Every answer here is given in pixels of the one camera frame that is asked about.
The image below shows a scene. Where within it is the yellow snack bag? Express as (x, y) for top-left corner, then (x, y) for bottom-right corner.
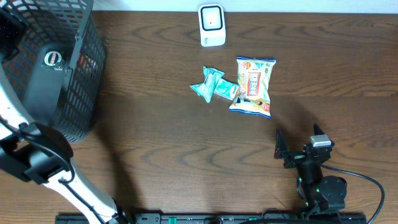
(229, 56), (277, 119)

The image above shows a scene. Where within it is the green tissue pack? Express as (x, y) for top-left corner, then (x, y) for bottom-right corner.
(214, 78), (239, 100)

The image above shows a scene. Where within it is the teal snack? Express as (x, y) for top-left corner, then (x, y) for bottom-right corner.
(190, 66), (224, 103)

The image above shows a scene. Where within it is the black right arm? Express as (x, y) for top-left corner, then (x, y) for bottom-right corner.
(274, 124), (347, 216)

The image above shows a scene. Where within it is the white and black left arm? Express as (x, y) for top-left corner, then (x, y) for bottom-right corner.
(1, 5), (131, 223)

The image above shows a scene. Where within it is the white barcode scanner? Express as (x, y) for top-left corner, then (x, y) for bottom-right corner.
(198, 4), (226, 47)

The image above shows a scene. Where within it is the dark mesh plastic basket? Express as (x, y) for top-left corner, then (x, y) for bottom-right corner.
(1, 1), (105, 142)

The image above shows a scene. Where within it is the round label dark packet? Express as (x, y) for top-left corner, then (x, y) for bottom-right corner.
(42, 50), (65, 71)

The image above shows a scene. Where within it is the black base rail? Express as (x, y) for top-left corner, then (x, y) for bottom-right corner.
(55, 212), (368, 224)

